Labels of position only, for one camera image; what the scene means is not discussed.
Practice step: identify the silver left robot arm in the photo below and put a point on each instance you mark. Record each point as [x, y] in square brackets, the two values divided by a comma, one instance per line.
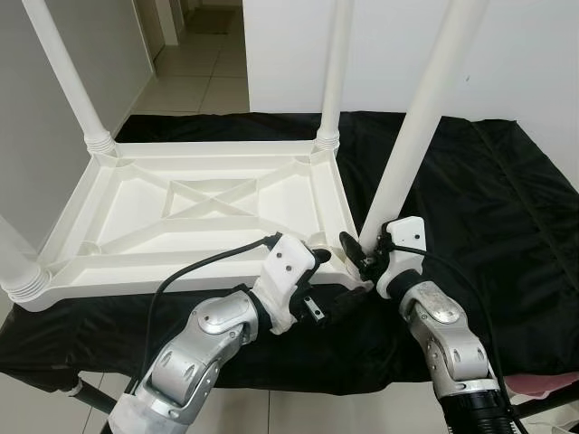
[190, 353]

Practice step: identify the black cloth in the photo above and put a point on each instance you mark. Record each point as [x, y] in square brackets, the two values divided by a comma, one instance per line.
[498, 271]

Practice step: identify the white plastic table leg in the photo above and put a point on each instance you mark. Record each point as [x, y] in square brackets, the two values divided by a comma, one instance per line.
[18, 267]
[335, 63]
[68, 81]
[416, 117]

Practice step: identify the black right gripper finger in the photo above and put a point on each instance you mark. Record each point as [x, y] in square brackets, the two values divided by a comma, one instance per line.
[351, 248]

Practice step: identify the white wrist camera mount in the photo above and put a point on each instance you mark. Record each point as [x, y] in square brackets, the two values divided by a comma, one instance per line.
[403, 237]
[285, 262]

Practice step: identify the cream plastic table top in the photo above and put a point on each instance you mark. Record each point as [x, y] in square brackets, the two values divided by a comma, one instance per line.
[226, 154]

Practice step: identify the black metal stand leg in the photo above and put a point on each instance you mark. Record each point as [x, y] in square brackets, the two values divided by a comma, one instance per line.
[547, 409]
[90, 396]

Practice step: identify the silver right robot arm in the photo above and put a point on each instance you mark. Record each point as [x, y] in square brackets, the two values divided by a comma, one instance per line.
[443, 334]

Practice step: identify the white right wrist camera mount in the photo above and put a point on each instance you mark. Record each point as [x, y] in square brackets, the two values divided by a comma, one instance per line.
[403, 237]

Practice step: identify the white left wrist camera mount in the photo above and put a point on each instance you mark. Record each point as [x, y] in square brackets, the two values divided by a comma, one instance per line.
[285, 262]

